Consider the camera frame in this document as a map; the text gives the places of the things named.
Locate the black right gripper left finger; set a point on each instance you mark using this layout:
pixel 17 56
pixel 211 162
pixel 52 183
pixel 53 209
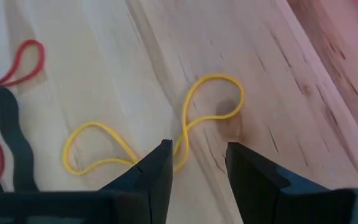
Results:
pixel 148 193

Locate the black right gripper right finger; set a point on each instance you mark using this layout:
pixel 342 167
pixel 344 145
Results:
pixel 259 193

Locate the yellow rubber band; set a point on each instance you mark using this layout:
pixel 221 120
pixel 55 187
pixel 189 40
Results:
pixel 216 76

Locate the wide black rubber band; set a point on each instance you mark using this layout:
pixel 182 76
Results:
pixel 11 124

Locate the red-brown rubber band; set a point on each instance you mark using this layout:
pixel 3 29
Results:
pixel 42 59

